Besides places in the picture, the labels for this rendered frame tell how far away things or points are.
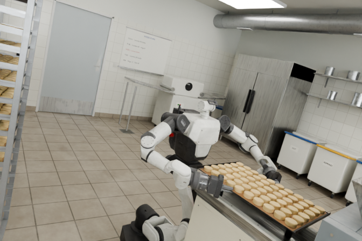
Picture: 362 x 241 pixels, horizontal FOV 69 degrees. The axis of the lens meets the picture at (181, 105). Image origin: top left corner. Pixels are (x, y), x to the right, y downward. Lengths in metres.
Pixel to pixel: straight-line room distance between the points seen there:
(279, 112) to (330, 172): 1.33
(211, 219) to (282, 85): 4.06
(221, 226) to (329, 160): 3.77
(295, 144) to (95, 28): 4.39
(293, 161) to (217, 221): 3.99
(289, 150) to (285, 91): 1.12
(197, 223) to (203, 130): 0.55
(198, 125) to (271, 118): 3.79
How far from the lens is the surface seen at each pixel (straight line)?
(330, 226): 1.04
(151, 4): 6.03
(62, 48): 5.50
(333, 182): 5.14
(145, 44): 5.96
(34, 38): 2.01
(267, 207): 1.36
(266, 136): 5.43
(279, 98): 5.33
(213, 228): 1.59
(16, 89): 1.60
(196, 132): 1.67
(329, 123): 5.85
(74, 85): 5.65
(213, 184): 1.39
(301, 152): 5.35
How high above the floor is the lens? 1.56
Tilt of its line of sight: 9 degrees down
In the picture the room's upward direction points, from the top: 14 degrees clockwise
